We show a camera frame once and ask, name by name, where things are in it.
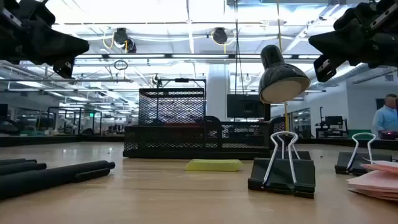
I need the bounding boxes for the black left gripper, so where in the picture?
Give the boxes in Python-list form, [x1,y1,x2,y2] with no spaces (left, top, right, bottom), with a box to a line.
[0,0,90,78]

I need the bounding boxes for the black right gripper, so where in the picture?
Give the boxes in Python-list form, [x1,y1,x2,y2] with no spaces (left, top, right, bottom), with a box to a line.
[308,0,398,83]

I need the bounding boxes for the black ballpoint pen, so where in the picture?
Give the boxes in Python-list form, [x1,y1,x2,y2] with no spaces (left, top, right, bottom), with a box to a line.
[0,158,38,166]
[0,162,48,176]
[0,159,116,200]

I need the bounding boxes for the black binder clip silver handles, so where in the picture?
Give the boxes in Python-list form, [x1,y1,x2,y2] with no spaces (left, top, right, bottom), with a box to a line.
[334,132,393,176]
[248,131,316,199]

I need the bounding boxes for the pink sticky note pad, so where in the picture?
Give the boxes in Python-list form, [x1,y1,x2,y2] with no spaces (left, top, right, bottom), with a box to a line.
[346,160,398,202]

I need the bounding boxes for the yellow sticky note pad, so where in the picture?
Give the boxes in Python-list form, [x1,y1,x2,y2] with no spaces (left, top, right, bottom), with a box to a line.
[184,159,243,172]

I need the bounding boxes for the black mesh desk organizer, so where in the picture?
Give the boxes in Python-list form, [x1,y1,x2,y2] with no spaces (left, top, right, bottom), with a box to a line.
[123,88,312,161]

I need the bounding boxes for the black desk lamp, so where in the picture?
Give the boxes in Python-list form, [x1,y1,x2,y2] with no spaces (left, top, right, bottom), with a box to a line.
[258,44,311,122]

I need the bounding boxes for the black background robot station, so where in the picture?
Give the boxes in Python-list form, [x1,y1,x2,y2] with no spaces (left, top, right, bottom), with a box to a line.
[315,106,349,139]

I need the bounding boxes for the person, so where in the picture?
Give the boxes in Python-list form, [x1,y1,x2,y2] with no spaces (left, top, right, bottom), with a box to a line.
[372,93,398,140]

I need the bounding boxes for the green board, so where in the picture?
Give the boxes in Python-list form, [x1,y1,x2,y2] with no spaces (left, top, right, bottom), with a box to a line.
[348,128,374,140]

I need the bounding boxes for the black background monitor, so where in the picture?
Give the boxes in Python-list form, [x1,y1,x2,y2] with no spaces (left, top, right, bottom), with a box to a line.
[226,93,266,119]

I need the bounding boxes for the black ceiling cable reel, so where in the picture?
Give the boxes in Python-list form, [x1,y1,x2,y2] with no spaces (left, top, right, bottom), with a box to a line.
[211,27,229,45]
[112,27,137,54]

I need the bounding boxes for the black aluminium rig frame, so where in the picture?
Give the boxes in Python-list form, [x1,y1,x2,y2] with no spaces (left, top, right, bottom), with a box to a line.
[0,134,398,151]

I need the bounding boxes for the black hanging cable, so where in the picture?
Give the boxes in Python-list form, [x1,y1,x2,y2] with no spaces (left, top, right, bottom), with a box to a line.
[233,0,246,95]

